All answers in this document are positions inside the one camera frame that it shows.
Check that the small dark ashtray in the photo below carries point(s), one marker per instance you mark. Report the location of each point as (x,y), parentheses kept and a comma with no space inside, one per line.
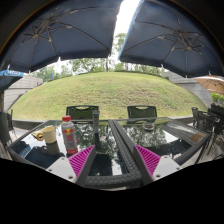
(148,126)

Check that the green plastic chair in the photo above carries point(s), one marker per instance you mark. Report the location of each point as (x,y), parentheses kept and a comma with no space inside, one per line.
(82,112)
(141,112)

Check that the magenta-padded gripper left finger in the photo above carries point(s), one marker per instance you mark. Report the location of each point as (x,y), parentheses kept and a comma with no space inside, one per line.
(61,167)

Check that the red-capped drink bottle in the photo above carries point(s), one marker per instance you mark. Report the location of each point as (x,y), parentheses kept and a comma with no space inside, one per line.
(69,135)

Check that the beige patio umbrella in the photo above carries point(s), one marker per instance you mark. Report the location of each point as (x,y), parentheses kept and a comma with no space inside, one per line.
(211,84)

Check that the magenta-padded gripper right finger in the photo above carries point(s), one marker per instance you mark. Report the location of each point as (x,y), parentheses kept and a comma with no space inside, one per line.
(166,166)

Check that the dark wicker chairs group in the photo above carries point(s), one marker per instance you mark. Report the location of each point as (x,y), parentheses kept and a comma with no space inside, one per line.
(208,121)
(5,126)

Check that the blue umbrella with white trim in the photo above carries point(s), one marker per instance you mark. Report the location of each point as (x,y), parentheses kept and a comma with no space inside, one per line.
(8,78)

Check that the tall striped tube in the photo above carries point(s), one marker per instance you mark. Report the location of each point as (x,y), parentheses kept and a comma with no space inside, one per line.
(96,121)

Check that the large navy patio umbrella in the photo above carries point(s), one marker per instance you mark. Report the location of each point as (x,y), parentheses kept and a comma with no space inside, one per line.
(66,33)
(176,36)

